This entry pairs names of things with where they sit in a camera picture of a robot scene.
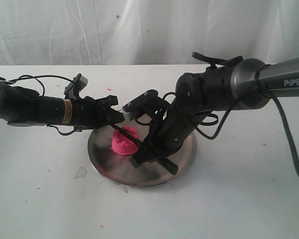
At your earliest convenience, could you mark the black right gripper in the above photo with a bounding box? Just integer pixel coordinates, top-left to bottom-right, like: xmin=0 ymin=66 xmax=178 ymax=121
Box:
xmin=131 ymin=99 xmax=207 ymax=167

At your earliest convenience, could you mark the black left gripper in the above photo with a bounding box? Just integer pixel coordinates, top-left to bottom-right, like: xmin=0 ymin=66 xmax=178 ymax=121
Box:
xmin=72 ymin=95 xmax=125 ymax=129

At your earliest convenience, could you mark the pink clay lump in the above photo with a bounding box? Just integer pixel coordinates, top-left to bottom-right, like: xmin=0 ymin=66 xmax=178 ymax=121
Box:
xmin=111 ymin=129 xmax=139 ymax=156

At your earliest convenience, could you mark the black knife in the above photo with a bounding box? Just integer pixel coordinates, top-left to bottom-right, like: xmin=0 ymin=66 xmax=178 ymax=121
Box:
xmin=111 ymin=123 xmax=179 ymax=175

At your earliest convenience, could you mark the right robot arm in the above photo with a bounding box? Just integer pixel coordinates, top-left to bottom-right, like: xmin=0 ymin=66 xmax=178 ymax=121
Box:
xmin=124 ymin=53 xmax=299 ymax=167

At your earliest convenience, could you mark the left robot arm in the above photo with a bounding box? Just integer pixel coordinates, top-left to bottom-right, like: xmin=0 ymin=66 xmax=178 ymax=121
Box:
xmin=0 ymin=82 xmax=125 ymax=129

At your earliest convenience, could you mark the round stainless steel plate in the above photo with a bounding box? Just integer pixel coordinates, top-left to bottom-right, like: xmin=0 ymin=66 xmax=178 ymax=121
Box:
xmin=88 ymin=126 xmax=196 ymax=187

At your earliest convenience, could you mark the clear tape scrap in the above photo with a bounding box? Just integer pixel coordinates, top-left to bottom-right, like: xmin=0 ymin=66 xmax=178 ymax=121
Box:
xmin=74 ymin=167 xmax=88 ymax=179

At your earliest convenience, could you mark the white backdrop curtain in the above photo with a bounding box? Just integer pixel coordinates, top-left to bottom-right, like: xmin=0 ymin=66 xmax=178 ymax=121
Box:
xmin=0 ymin=0 xmax=299 ymax=65

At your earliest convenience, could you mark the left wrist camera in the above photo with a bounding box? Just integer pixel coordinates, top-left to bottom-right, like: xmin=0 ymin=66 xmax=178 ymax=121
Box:
xmin=64 ymin=73 xmax=88 ymax=100

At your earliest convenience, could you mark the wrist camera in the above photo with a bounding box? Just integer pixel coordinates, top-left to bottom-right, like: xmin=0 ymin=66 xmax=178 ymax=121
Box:
xmin=122 ymin=90 xmax=158 ymax=121
xmin=64 ymin=73 xmax=88 ymax=100

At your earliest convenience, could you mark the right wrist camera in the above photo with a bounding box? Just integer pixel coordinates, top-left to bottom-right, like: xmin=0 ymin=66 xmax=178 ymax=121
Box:
xmin=122 ymin=90 xmax=158 ymax=121

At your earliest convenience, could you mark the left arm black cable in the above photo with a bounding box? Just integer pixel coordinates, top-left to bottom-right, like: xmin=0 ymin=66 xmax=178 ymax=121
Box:
xmin=0 ymin=74 xmax=85 ymax=136

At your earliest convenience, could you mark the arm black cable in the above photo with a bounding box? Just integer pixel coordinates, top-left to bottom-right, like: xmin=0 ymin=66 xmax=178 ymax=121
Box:
xmin=0 ymin=74 xmax=85 ymax=136
xmin=137 ymin=51 xmax=299 ymax=195

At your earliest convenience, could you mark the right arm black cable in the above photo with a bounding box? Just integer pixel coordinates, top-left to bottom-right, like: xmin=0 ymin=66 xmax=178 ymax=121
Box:
xmin=137 ymin=51 xmax=299 ymax=195

